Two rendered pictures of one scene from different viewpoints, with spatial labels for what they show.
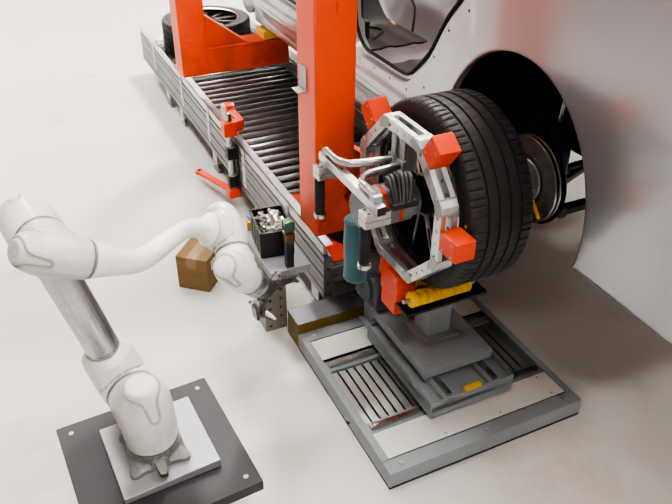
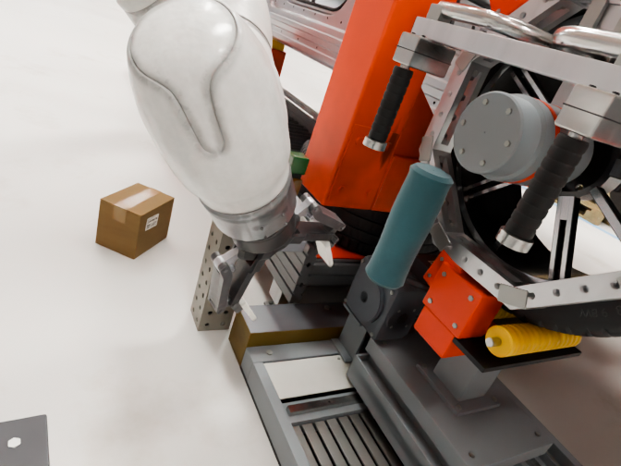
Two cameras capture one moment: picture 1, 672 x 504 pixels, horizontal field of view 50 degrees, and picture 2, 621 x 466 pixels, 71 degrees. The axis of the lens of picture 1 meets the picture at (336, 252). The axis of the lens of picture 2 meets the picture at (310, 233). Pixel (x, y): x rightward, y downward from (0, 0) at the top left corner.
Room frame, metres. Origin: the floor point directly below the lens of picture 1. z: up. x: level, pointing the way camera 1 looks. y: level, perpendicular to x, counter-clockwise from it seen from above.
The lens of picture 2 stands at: (1.36, 0.24, 0.92)
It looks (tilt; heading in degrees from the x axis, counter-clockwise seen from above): 25 degrees down; 351
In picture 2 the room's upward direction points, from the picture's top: 20 degrees clockwise
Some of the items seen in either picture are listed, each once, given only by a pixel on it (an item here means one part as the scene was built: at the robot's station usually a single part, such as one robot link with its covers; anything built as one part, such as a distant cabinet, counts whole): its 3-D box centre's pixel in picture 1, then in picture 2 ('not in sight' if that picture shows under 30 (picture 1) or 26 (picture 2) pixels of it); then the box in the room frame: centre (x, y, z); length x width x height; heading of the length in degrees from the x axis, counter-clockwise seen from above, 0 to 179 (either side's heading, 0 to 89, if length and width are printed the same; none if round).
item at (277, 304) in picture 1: (270, 284); (224, 264); (2.49, 0.28, 0.21); 0.10 x 0.10 x 0.42; 26
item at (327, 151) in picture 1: (359, 145); (514, 10); (2.15, -0.07, 1.03); 0.19 x 0.18 x 0.11; 116
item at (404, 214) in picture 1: (385, 203); (524, 142); (2.08, -0.16, 0.85); 0.21 x 0.14 x 0.14; 116
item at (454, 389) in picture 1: (436, 354); (454, 428); (2.14, -0.40, 0.13); 0.50 x 0.36 x 0.10; 26
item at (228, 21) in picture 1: (207, 32); not in sight; (5.46, 1.00, 0.39); 0.66 x 0.66 x 0.24
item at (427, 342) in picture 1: (433, 309); (473, 359); (2.19, -0.38, 0.32); 0.40 x 0.30 x 0.28; 26
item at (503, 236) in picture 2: (364, 246); (542, 190); (1.86, -0.09, 0.83); 0.04 x 0.04 x 0.16
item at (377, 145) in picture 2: (319, 197); (389, 106); (2.17, 0.06, 0.83); 0.04 x 0.04 x 0.16
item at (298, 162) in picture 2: (288, 225); (296, 163); (2.28, 0.18, 0.64); 0.04 x 0.04 x 0.04; 26
